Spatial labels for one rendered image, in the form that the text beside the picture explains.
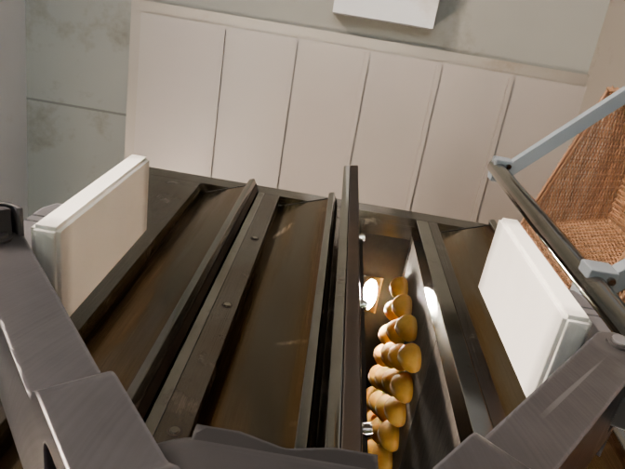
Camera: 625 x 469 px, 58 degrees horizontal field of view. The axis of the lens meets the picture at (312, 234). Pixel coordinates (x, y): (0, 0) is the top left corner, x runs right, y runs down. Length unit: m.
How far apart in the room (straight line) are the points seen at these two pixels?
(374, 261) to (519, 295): 1.74
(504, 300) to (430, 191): 3.64
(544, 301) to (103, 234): 0.13
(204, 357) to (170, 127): 2.94
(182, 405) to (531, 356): 0.82
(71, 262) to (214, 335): 0.95
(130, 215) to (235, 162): 3.62
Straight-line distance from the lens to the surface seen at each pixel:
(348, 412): 0.76
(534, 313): 0.17
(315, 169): 3.76
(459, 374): 1.15
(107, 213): 0.18
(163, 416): 0.94
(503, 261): 0.20
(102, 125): 4.09
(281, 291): 1.29
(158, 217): 1.59
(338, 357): 0.85
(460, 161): 3.81
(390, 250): 1.90
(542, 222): 0.89
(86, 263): 0.17
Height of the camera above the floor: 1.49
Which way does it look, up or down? level
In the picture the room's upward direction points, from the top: 80 degrees counter-clockwise
